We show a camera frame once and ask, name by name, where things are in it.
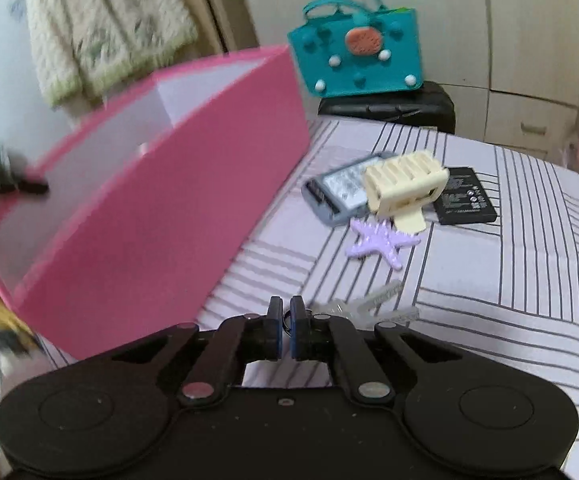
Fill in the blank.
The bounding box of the black suitcase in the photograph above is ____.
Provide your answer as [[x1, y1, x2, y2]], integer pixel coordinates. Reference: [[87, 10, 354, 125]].
[[317, 81, 457, 135]]

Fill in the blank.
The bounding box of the black flat battery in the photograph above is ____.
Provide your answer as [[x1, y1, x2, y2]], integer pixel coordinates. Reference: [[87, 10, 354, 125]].
[[432, 166, 499, 226]]

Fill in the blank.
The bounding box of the purple starfish comb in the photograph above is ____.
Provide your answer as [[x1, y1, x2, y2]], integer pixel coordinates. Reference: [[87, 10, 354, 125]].
[[345, 217, 423, 267]]

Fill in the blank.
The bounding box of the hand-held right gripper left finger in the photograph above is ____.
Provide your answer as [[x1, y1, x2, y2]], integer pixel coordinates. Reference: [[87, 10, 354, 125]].
[[111, 296, 284, 409]]

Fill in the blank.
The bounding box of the pink cardboard box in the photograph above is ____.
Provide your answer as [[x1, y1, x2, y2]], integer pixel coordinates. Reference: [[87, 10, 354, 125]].
[[0, 44, 311, 362]]

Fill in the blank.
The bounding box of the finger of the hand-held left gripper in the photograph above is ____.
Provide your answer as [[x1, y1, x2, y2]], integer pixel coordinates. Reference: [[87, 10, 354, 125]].
[[14, 176, 50, 197]]

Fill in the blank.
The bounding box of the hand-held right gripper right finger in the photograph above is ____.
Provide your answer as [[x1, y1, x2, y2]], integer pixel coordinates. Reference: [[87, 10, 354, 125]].
[[290, 295, 463, 408]]

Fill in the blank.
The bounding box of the teal felt handbag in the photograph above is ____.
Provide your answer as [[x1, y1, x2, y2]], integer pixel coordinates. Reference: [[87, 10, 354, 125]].
[[288, 0, 424, 100]]

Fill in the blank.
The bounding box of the cream hair claw clip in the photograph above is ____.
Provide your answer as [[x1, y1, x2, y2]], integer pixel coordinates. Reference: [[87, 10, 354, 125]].
[[363, 151, 451, 234]]

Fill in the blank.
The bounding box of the cream fluffy pajama jacket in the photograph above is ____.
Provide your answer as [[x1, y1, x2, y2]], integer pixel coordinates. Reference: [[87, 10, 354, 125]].
[[22, 0, 199, 107]]

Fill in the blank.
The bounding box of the silver key bunch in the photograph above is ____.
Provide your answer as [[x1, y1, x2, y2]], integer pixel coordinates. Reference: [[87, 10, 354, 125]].
[[280, 280, 421, 333]]

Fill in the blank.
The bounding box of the beige wardrobe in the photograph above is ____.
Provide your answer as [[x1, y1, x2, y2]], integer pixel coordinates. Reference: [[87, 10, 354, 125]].
[[194, 0, 579, 162]]

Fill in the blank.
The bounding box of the striped bedsheet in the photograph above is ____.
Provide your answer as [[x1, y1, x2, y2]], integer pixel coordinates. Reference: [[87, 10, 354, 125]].
[[34, 115, 579, 466]]

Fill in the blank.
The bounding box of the grey phone battery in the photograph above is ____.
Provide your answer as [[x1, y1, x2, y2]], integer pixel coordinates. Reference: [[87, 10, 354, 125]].
[[301, 152, 400, 228]]

